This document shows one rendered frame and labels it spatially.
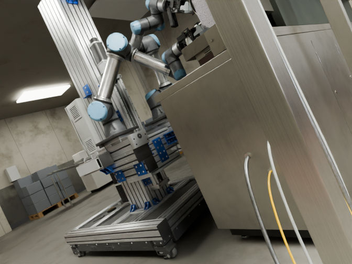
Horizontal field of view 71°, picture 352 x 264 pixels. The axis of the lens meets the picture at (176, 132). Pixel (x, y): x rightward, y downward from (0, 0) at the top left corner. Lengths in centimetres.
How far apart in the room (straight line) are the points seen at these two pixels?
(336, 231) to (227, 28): 38
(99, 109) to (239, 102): 83
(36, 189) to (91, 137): 544
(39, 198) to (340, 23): 710
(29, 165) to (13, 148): 65
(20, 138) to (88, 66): 689
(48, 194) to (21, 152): 177
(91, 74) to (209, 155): 114
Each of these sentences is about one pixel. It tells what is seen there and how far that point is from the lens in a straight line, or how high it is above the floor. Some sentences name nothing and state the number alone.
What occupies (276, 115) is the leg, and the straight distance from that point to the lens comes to 44.
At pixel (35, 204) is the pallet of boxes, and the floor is 37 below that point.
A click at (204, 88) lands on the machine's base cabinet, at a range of 113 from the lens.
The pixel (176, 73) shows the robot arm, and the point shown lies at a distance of 151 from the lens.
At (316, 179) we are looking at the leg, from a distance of 47.
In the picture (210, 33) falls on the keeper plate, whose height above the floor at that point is 100.
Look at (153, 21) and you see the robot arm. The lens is 169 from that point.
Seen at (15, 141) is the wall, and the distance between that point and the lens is 867.
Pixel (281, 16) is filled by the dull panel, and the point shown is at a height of 95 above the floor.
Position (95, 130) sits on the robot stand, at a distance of 209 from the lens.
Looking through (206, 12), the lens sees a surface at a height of 117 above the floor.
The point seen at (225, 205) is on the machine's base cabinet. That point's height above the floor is 23.
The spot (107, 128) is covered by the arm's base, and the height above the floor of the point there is 88.
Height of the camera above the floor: 71
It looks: 2 degrees down
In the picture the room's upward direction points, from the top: 25 degrees counter-clockwise
